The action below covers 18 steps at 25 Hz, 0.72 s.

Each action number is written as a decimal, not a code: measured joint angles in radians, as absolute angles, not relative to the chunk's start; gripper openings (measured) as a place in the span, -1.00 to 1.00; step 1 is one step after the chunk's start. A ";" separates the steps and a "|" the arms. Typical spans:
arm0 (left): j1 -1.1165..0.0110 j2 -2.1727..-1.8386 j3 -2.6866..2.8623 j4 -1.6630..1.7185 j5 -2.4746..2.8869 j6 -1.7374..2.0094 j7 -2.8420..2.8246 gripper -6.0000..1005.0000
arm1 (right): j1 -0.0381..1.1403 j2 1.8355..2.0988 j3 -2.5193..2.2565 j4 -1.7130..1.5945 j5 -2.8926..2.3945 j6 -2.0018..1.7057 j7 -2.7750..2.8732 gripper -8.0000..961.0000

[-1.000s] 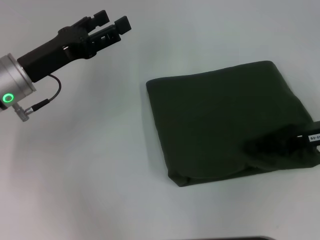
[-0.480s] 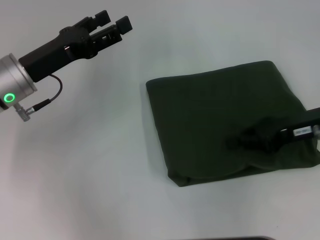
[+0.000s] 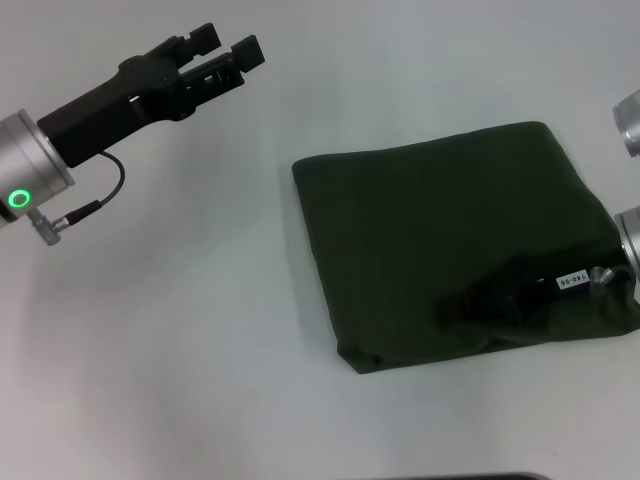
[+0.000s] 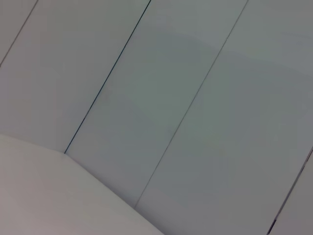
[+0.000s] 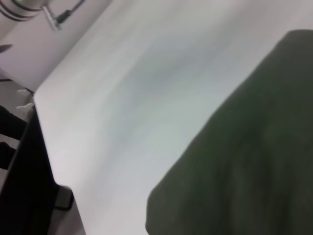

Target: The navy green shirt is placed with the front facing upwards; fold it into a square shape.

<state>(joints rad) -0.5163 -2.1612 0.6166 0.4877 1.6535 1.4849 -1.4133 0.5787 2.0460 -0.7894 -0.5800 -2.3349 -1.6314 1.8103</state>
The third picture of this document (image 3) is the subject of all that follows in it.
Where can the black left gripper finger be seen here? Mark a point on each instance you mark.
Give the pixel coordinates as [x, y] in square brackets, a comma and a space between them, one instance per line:
[195, 42]
[227, 70]

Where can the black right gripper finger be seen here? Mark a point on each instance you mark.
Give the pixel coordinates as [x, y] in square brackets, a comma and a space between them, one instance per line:
[470, 302]

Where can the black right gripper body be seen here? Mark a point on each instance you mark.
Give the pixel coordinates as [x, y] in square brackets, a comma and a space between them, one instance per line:
[530, 290]

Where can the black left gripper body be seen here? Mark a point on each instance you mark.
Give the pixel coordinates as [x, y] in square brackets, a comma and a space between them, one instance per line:
[105, 112]

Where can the dark green printed T-shirt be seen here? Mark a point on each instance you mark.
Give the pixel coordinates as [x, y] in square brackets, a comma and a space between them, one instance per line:
[425, 225]

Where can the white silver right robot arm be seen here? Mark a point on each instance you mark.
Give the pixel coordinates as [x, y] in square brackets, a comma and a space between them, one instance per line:
[631, 240]

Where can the white number label sticker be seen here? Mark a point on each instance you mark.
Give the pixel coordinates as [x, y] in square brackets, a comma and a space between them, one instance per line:
[571, 280]

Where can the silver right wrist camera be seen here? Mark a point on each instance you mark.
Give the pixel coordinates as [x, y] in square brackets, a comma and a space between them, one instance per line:
[629, 122]

